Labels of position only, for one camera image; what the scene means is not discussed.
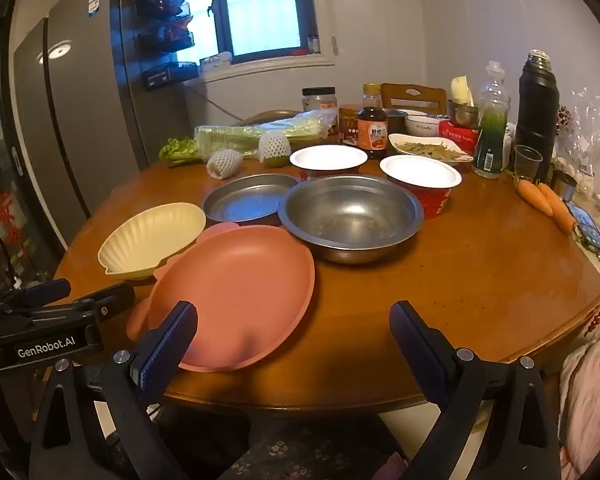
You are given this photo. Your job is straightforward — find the pale yellow utensil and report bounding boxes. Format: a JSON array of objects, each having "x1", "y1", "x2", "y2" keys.
[{"x1": 451, "y1": 76, "x2": 475, "y2": 108}]

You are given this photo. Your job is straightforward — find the foam net wrapped fruit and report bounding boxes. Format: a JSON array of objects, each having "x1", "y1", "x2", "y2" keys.
[{"x1": 206, "y1": 149, "x2": 244, "y2": 181}]

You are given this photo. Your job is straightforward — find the green liquid plastic bottle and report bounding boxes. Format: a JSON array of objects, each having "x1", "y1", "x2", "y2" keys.
[{"x1": 474, "y1": 61, "x2": 512, "y2": 180}]

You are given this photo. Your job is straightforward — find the clear plastic jar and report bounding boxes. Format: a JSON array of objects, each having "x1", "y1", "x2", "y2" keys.
[{"x1": 301, "y1": 86, "x2": 337, "y2": 113}]

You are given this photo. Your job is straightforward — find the pickle jar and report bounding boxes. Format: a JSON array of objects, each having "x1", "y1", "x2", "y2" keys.
[{"x1": 337, "y1": 104, "x2": 366, "y2": 147}]

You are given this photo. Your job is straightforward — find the clear plastic bag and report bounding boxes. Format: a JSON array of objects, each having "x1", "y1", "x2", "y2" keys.
[{"x1": 555, "y1": 85, "x2": 600, "y2": 196}]

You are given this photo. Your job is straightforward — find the dark sauce bottle orange label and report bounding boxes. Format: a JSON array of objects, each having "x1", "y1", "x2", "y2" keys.
[{"x1": 356, "y1": 105, "x2": 389, "y2": 161}]

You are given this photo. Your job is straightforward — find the black thermos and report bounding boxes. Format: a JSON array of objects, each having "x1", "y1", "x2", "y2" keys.
[{"x1": 512, "y1": 50, "x2": 561, "y2": 171}]

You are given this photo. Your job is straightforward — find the person's floral trousers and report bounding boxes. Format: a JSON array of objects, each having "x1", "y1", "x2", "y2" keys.
[{"x1": 215, "y1": 417, "x2": 411, "y2": 480}]

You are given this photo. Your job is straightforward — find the white ceramic bowl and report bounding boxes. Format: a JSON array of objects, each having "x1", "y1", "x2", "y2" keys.
[{"x1": 405, "y1": 114, "x2": 451, "y2": 137}]

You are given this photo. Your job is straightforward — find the red instant noodle bowl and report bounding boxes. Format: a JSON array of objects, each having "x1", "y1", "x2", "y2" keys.
[
  {"x1": 379, "y1": 154, "x2": 463, "y2": 220},
  {"x1": 289, "y1": 144, "x2": 369, "y2": 182}
]

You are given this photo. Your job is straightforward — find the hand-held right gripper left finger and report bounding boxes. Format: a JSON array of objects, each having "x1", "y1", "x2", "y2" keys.
[{"x1": 29, "y1": 301, "x2": 199, "y2": 480}]

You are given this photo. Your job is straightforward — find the bagged celery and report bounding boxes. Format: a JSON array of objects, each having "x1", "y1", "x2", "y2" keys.
[{"x1": 159, "y1": 110, "x2": 338, "y2": 167}]

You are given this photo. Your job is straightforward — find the curved back wooden chair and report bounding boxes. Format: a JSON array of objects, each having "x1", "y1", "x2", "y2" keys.
[{"x1": 230, "y1": 109, "x2": 301, "y2": 128}]

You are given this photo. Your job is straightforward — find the green fruit in foam net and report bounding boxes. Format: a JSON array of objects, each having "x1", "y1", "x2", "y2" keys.
[{"x1": 258, "y1": 129, "x2": 292, "y2": 168}]

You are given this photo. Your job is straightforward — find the pink plate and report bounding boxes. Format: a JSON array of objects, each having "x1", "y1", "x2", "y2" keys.
[{"x1": 126, "y1": 223, "x2": 316, "y2": 373}]

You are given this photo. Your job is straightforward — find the wooden chair with cutout back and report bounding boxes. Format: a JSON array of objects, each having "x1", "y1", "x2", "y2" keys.
[{"x1": 380, "y1": 83, "x2": 448, "y2": 116}]

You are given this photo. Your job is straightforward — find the dark glass cabinet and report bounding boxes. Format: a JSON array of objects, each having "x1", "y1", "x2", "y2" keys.
[{"x1": 0, "y1": 35, "x2": 31, "y2": 291}]

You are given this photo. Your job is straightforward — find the smartphone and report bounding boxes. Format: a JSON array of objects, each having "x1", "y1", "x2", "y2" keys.
[{"x1": 565, "y1": 201, "x2": 600, "y2": 256}]

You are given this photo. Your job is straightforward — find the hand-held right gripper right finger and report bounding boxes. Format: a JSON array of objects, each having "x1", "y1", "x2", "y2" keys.
[{"x1": 389, "y1": 301, "x2": 563, "y2": 480}]

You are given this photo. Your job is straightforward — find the black magnetic shelf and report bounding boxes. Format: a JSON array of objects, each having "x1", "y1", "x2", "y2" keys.
[
  {"x1": 134, "y1": 0, "x2": 194, "y2": 19},
  {"x1": 142, "y1": 60, "x2": 201, "y2": 92},
  {"x1": 137, "y1": 22, "x2": 196, "y2": 54}
]

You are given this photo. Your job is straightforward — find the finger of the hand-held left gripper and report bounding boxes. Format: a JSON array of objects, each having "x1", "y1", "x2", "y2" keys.
[
  {"x1": 71, "y1": 283, "x2": 136, "y2": 334},
  {"x1": 1, "y1": 279, "x2": 72, "y2": 311}
]

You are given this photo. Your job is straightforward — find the large steel bowl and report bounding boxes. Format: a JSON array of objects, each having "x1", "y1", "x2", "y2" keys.
[{"x1": 278, "y1": 174, "x2": 425, "y2": 265}]

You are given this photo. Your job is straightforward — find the small steel bowl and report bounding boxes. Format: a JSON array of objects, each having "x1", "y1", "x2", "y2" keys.
[{"x1": 447, "y1": 99, "x2": 481, "y2": 130}]

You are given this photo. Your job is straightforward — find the white dish of vegetables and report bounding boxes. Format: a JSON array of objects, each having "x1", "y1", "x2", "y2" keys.
[{"x1": 387, "y1": 133, "x2": 476, "y2": 165}]

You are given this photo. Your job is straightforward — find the white box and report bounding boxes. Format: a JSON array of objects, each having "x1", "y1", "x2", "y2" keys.
[{"x1": 200, "y1": 52, "x2": 234, "y2": 71}]

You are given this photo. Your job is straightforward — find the pink floral cloth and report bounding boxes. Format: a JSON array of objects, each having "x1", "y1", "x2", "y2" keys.
[{"x1": 559, "y1": 330, "x2": 600, "y2": 480}]

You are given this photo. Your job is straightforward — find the cream shell-shaped bowl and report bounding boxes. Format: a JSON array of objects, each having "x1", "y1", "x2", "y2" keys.
[{"x1": 98, "y1": 202, "x2": 207, "y2": 281}]

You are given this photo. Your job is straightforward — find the grey refrigerator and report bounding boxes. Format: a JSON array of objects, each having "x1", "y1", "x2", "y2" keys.
[{"x1": 0, "y1": 0, "x2": 181, "y2": 256}]

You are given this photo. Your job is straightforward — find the red tissue box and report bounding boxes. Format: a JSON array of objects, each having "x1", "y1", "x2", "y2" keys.
[{"x1": 437, "y1": 120, "x2": 481, "y2": 153}]

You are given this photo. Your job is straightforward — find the small steel cup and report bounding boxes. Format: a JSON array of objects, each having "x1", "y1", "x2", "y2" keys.
[{"x1": 550, "y1": 170, "x2": 578, "y2": 201}]

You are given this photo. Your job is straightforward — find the window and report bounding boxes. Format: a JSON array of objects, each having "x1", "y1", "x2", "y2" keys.
[{"x1": 145, "y1": 0, "x2": 321, "y2": 66}]

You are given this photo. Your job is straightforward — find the round steel plate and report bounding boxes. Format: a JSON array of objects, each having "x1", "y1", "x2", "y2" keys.
[{"x1": 202, "y1": 173, "x2": 300, "y2": 224}]

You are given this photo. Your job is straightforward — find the clear plastic cup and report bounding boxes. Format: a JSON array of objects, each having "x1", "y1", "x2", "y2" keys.
[{"x1": 513, "y1": 145, "x2": 544, "y2": 182}]

